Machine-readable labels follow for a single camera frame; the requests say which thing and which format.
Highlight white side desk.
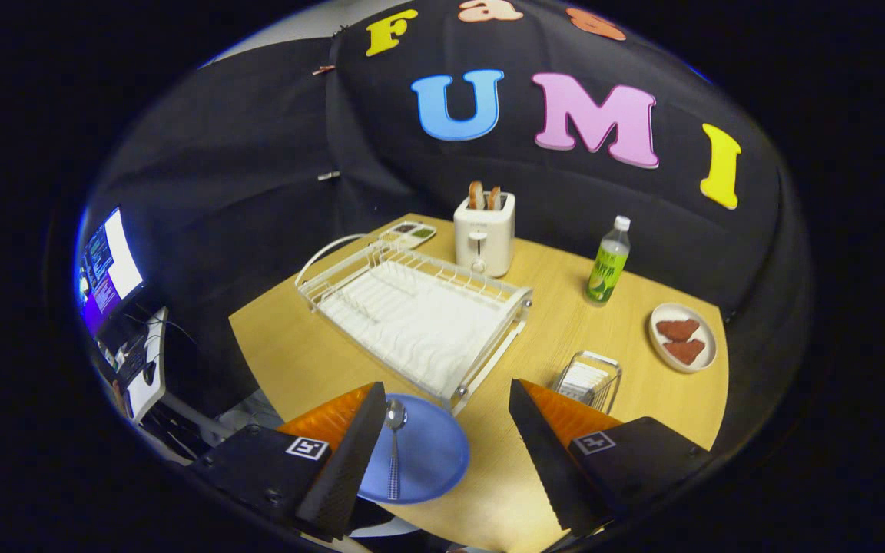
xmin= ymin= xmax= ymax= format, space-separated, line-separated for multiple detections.
xmin=107 ymin=307 xmax=171 ymax=424

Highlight red meat piece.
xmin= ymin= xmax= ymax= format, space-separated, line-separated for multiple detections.
xmin=656 ymin=319 xmax=701 ymax=343
xmin=663 ymin=339 xmax=707 ymax=366

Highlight white wire dish rack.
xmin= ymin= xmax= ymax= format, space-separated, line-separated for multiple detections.
xmin=294 ymin=233 xmax=533 ymax=416

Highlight green label drink bottle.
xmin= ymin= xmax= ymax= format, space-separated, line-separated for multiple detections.
xmin=585 ymin=215 xmax=633 ymax=306

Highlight blue plate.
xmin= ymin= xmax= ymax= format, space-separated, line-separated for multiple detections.
xmin=356 ymin=393 xmax=471 ymax=505

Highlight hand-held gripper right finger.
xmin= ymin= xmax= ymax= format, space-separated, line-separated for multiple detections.
xmin=508 ymin=378 xmax=711 ymax=537

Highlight computer monitor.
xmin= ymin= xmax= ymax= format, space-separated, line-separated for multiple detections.
xmin=76 ymin=206 xmax=146 ymax=339

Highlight small white plate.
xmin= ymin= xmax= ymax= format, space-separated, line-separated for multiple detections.
xmin=648 ymin=302 xmax=718 ymax=375

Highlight metal wire basket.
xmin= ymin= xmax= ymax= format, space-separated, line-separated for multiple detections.
xmin=552 ymin=351 xmax=623 ymax=416

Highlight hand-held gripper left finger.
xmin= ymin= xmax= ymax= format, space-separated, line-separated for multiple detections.
xmin=189 ymin=381 xmax=388 ymax=542

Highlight spoon with checkered handle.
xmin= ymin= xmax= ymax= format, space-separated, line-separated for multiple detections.
xmin=384 ymin=398 xmax=409 ymax=502

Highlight white toaster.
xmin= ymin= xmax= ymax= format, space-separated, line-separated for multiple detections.
xmin=453 ymin=191 xmax=517 ymax=279

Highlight black keyboard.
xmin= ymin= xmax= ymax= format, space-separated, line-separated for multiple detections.
xmin=114 ymin=338 xmax=150 ymax=389

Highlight white divided condiment tray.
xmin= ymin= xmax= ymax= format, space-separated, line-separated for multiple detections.
xmin=378 ymin=220 xmax=438 ymax=251

